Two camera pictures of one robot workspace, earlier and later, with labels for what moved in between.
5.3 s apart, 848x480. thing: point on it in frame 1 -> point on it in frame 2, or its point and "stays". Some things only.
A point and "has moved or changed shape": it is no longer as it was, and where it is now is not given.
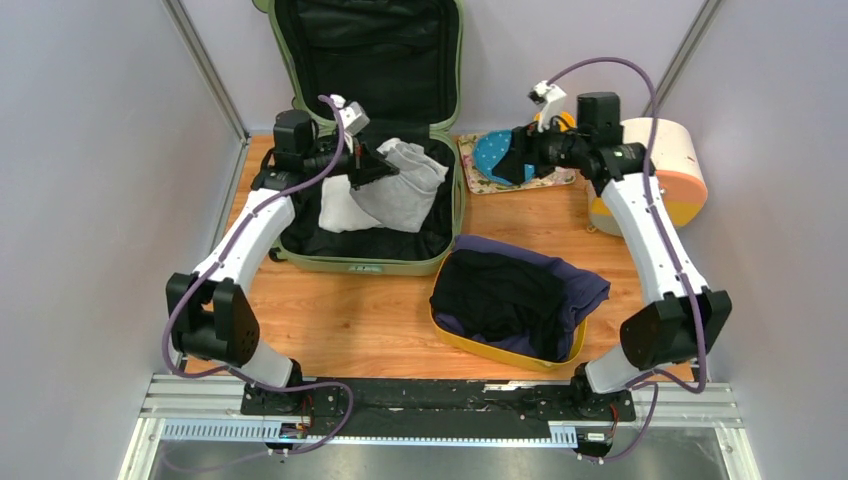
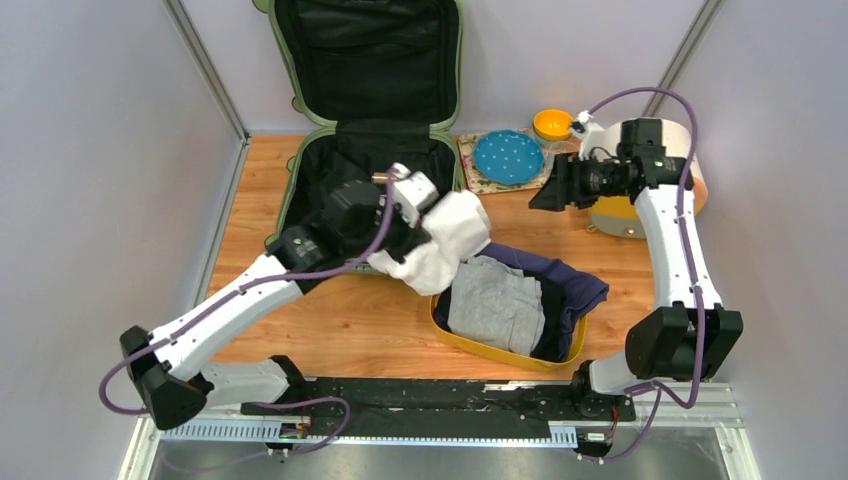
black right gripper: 525,148 -> 564,184
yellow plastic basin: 496,351 stays
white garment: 338,211 has moved or changed shape
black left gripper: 365,167 -> 410,238
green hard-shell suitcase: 401,61 stays
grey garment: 403,201 -> 497,304
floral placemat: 479,184 stays
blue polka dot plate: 489,148 stays
